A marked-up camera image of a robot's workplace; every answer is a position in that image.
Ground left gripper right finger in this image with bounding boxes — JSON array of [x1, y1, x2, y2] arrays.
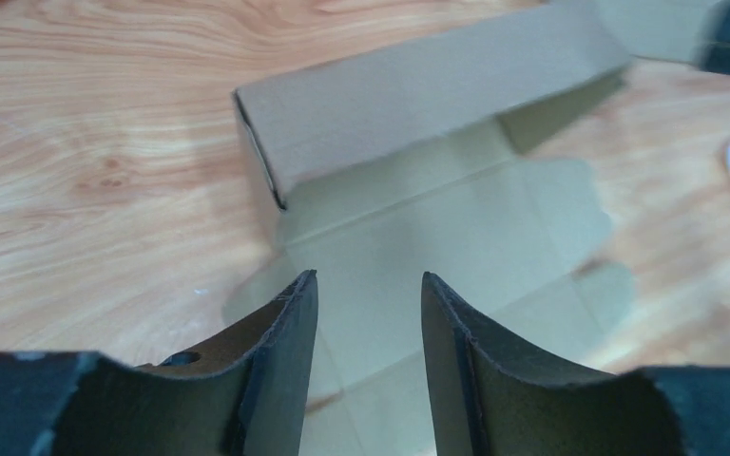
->
[[421, 273, 730, 455]]

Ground brown cardboard box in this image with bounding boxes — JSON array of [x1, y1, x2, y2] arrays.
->
[[225, 1, 635, 455]]

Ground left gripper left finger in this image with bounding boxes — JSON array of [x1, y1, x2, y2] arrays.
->
[[0, 270, 318, 455]]

